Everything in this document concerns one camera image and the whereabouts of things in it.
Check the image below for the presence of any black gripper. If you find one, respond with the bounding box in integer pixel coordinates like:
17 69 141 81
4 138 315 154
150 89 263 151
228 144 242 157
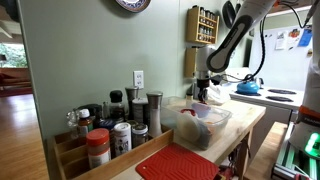
196 78 211 103

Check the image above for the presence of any blue plastic cup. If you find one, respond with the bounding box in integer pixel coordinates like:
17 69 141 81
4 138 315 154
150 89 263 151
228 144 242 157
191 102 212 118

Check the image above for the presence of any small glass jar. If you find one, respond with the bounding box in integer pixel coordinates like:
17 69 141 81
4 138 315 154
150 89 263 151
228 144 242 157
185 93 194 108

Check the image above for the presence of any white cloth bag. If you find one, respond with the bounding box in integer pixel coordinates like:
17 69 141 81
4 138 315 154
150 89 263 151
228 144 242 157
208 83 231 104

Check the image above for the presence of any pale round bowl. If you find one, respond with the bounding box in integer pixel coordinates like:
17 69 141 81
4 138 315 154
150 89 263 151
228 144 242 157
175 111 203 143

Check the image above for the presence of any clear plastic bin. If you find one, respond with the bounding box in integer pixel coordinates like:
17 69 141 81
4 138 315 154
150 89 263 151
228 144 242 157
160 95 233 150

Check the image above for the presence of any gray plastic bowl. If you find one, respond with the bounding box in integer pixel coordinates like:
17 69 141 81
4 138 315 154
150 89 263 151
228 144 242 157
196 121 213 148

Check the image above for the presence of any blue kettle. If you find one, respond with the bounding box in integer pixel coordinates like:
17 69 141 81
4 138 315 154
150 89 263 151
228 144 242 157
236 73 260 95

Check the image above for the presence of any white stove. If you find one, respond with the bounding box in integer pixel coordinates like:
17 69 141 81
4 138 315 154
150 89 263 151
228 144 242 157
218 67 306 159

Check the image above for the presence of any tall steel pepper mill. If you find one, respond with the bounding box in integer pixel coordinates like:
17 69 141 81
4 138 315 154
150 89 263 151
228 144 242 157
146 90 164 138

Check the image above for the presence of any black stove burner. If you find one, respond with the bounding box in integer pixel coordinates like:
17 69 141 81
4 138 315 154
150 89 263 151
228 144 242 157
268 88 297 95
234 90 263 97
265 95 294 103

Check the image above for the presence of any silver lid jar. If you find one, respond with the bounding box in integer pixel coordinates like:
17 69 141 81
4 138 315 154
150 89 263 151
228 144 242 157
132 97 149 125

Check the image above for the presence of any steel grinder black top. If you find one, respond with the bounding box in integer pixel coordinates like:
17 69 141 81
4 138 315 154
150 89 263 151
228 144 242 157
124 86 140 121

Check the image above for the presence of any wooden kitchen cart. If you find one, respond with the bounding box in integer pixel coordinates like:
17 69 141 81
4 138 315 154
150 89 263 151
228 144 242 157
109 98 268 180

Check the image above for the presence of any red silicone mat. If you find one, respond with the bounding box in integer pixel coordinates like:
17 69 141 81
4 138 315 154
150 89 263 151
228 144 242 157
134 142 221 180

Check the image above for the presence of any dark lid glass jar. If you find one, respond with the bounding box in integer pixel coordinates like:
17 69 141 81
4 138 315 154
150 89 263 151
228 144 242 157
131 123 149 148

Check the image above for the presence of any white refrigerator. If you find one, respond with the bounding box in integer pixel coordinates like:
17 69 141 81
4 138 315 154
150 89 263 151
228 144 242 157
249 24 314 92

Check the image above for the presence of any black hanging pan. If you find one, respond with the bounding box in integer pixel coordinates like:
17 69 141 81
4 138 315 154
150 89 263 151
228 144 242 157
222 0 238 29

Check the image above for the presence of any black cap glass bottle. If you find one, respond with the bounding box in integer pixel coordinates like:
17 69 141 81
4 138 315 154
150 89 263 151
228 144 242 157
109 89 126 123

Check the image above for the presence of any white printed shaker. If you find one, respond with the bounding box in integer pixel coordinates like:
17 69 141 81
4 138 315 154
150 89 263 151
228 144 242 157
113 121 133 157

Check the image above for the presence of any white paper note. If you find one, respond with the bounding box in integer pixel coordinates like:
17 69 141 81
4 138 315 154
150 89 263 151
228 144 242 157
275 30 288 51

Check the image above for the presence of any wooden spice tray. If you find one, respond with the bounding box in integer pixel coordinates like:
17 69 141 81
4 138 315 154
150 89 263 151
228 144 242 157
53 128 174 180

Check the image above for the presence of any blue lid jar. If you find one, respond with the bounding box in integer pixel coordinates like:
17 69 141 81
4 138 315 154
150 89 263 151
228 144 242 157
98 119 116 131

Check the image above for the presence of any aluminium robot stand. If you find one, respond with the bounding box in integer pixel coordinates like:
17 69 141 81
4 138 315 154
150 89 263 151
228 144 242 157
271 121 320 180

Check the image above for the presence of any paper with orange picture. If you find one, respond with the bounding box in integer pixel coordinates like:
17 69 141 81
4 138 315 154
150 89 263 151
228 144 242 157
287 28 301 51

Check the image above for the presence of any orange lid spice bottle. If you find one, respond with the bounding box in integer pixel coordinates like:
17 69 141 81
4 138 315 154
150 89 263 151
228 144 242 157
85 127 112 169

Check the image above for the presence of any blue paper note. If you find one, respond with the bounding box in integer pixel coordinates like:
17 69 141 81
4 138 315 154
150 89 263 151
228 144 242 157
297 28 313 48

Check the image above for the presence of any white cap brown bottle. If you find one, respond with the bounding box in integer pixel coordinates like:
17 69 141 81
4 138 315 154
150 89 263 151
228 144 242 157
77 108 94 138

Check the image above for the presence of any clear glass bottle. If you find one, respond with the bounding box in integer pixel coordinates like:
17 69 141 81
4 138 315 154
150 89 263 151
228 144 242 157
66 109 80 139

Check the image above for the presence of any brown sofa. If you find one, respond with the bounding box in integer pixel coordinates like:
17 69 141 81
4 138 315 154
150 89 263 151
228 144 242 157
0 67 33 98

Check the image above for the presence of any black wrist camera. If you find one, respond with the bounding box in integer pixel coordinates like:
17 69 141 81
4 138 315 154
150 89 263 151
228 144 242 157
209 74 223 86

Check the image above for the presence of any white wall outlet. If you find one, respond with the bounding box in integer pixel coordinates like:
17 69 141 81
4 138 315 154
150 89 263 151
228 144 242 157
133 70 145 89

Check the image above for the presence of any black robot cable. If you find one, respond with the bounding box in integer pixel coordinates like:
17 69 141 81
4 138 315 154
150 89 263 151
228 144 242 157
213 14 268 84

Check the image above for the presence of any decorative wall plate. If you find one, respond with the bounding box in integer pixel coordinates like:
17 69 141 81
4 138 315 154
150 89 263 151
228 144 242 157
115 0 152 13

